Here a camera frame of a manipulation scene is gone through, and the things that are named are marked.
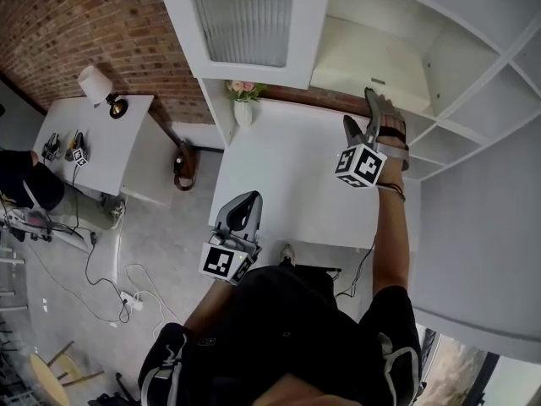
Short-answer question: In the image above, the spare gripper with marker block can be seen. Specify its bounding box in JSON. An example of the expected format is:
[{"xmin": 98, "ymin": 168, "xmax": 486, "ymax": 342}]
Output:
[{"xmin": 64, "ymin": 129, "xmax": 89, "ymax": 167}]

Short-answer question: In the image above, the person's black clothing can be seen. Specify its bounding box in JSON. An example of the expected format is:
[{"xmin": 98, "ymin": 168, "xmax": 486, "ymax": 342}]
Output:
[{"xmin": 137, "ymin": 263, "xmax": 424, "ymax": 406}]

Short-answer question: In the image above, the white shelf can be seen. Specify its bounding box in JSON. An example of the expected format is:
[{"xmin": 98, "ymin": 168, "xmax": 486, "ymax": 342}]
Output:
[{"xmin": 154, "ymin": 0, "xmax": 541, "ymax": 182}]

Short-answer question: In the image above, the black floor cable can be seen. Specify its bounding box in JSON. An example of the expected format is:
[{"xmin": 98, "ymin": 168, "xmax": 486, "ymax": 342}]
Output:
[{"xmin": 16, "ymin": 226, "xmax": 132, "ymax": 324}]

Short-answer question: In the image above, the wheeled chair base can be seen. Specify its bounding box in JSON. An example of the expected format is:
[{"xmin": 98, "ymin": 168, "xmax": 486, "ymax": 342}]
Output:
[{"xmin": 0, "ymin": 203, "xmax": 58, "ymax": 243}]

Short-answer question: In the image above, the person's right forearm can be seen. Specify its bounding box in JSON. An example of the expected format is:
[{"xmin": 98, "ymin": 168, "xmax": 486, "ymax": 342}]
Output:
[{"xmin": 371, "ymin": 174, "xmax": 413, "ymax": 296}]

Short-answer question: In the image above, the brown leather bag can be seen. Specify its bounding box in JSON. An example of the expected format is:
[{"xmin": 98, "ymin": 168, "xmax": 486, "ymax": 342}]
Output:
[{"xmin": 172, "ymin": 140, "xmax": 199, "ymax": 192}]

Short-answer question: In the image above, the string bracelet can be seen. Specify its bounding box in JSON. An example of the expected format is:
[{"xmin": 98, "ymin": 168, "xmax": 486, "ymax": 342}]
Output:
[{"xmin": 376, "ymin": 181, "xmax": 407, "ymax": 203}]

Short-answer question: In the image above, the white table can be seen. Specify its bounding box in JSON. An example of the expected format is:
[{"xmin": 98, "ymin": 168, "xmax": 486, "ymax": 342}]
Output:
[{"xmin": 32, "ymin": 94, "xmax": 155, "ymax": 197}]

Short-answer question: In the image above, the white shade table lamp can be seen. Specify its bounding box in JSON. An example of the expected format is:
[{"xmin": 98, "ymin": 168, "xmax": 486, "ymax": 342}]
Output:
[{"xmin": 77, "ymin": 64, "xmax": 128, "ymax": 120}]

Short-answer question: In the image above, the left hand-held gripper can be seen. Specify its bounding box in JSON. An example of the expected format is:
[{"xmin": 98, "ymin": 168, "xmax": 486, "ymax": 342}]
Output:
[{"xmin": 199, "ymin": 190, "xmax": 264, "ymax": 288}]

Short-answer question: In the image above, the yellow wooden stool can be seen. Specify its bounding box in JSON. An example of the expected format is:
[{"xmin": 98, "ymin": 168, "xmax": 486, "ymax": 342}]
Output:
[{"xmin": 28, "ymin": 339, "xmax": 106, "ymax": 406}]

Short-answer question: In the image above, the spare gray gripper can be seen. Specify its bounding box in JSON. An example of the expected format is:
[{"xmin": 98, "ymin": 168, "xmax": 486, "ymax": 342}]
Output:
[{"xmin": 41, "ymin": 132, "xmax": 62, "ymax": 162}]

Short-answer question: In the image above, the white power strip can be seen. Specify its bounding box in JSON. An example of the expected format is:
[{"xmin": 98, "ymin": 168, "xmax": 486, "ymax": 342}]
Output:
[{"xmin": 119, "ymin": 290, "xmax": 144, "ymax": 312}]

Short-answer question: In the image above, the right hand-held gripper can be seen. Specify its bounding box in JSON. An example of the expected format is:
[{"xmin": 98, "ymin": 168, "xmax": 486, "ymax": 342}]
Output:
[{"xmin": 335, "ymin": 86, "xmax": 411, "ymax": 190}]

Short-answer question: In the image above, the person's right hand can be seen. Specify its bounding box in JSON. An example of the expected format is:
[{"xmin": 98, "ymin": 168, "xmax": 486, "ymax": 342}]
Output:
[{"xmin": 378, "ymin": 94, "xmax": 409, "ymax": 148}]

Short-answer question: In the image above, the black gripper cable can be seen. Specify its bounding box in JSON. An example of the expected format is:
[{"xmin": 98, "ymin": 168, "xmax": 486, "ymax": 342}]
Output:
[{"xmin": 333, "ymin": 233, "xmax": 378, "ymax": 299}]

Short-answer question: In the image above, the white cable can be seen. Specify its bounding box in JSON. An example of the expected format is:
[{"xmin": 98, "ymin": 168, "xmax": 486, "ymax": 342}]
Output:
[{"xmin": 124, "ymin": 262, "xmax": 183, "ymax": 346}]

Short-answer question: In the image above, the person's left forearm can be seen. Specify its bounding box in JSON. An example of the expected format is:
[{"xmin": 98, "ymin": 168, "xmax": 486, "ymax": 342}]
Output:
[{"xmin": 183, "ymin": 282, "xmax": 232, "ymax": 328}]

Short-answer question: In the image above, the white glass cabinet door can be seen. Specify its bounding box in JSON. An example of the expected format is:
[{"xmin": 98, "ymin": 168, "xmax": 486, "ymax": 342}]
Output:
[{"xmin": 154, "ymin": 0, "xmax": 336, "ymax": 91}]

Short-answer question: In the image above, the white ribbed vase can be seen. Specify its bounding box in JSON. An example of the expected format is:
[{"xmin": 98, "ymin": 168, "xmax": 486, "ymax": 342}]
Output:
[{"xmin": 232, "ymin": 99, "xmax": 255, "ymax": 128}]

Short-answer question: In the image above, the pink flower bunch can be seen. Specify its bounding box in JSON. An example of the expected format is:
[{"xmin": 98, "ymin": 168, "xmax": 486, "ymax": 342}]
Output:
[{"xmin": 225, "ymin": 79, "xmax": 268, "ymax": 103}]

